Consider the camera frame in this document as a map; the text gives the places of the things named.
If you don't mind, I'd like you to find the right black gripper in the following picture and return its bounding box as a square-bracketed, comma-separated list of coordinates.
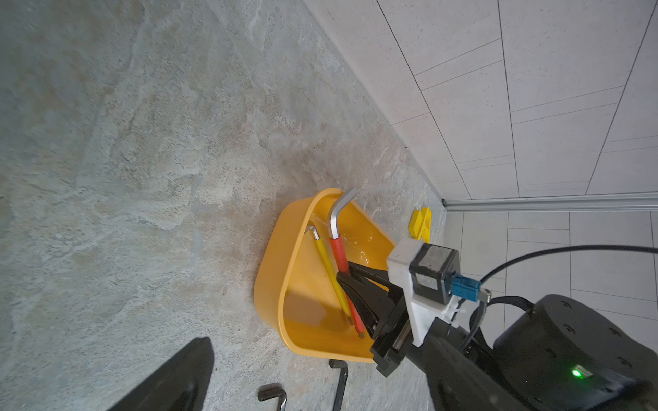
[337, 261, 425, 377]

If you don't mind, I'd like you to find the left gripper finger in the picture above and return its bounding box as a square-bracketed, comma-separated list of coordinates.
[111, 337, 214, 410]

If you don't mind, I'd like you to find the yellow hex key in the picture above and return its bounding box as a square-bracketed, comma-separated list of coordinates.
[305, 224, 354, 325]

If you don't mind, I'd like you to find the red hex key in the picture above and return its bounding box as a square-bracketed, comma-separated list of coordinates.
[328, 188, 365, 339]

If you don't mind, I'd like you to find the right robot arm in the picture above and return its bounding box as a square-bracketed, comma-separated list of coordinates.
[338, 263, 657, 410]

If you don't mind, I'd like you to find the black thin hex key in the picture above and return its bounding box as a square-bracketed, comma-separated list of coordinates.
[328, 359, 349, 411]

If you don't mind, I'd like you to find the yellow plastic storage box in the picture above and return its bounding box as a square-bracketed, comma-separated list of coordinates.
[254, 188, 373, 363]

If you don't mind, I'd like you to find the orange hex key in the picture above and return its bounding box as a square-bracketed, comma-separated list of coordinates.
[257, 383, 287, 411]

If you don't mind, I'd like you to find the yellow triangular holder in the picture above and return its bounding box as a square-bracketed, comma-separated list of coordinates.
[419, 207, 432, 243]

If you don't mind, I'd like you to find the small yellow block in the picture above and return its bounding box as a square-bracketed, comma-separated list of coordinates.
[408, 210, 423, 240]

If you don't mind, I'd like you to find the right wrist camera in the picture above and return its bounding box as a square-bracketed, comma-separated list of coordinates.
[387, 238, 491, 347]

